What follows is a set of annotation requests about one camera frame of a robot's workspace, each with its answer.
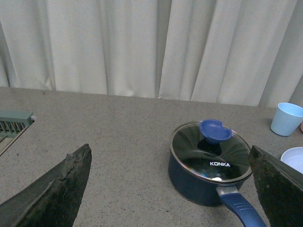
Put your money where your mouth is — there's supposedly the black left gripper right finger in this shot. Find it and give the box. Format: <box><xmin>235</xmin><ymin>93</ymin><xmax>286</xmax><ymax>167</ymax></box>
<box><xmin>249</xmin><ymin>145</ymin><xmax>303</xmax><ymax>227</ymax></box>

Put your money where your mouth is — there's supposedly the dark blue saucepan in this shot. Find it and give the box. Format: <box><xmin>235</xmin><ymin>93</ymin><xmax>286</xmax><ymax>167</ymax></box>
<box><xmin>168</xmin><ymin>119</ymin><xmax>266</xmax><ymax>227</ymax></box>

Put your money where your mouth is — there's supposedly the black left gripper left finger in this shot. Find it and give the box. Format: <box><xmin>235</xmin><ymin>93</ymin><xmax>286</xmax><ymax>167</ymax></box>
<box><xmin>0</xmin><ymin>144</ymin><xmax>92</xmax><ymax>227</ymax></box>

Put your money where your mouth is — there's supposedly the light blue plate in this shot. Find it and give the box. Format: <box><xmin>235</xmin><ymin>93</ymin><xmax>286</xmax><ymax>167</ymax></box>
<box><xmin>280</xmin><ymin>147</ymin><xmax>303</xmax><ymax>174</ymax></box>

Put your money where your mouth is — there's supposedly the glass lid blue knob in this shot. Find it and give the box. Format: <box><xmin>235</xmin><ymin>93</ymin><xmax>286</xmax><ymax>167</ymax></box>
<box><xmin>169</xmin><ymin>121</ymin><xmax>251</xmax><ymax>183</ymax></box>

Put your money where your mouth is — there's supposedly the white curtain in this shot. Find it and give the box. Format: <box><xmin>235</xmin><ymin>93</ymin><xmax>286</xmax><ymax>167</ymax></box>
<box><xmin>0</xmin><ymin>0</ymin><xmax>303</xmax><ymax>107</ymax></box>

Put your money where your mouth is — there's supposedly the light blue plastic cup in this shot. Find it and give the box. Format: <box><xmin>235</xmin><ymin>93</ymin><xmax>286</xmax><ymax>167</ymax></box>
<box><xmin>270</xmin><ymin>103</ymin><xmax>303</xmax><ymax>137</ymax></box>

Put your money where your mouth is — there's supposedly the green dish rack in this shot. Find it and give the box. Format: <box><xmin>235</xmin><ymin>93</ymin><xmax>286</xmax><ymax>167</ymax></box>
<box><xmin>0</xmin><ymin>110</ymin><xmax>36</xmax><ymax>156</ymax></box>

